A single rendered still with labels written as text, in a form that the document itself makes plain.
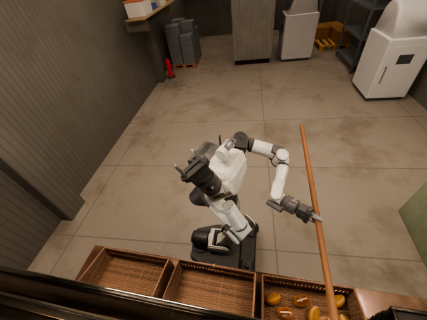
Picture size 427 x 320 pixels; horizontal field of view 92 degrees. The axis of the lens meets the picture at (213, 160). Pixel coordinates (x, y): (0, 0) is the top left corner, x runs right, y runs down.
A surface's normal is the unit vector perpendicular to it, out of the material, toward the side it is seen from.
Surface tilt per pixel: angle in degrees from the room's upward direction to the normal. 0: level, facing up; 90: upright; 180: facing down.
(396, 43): 90
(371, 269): 0
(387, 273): 0
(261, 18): 90
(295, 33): 90
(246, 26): 90
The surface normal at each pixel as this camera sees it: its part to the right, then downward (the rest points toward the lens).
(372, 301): -0.11, -0.71
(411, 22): -0.14, 0.43
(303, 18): -0.07, 0.70
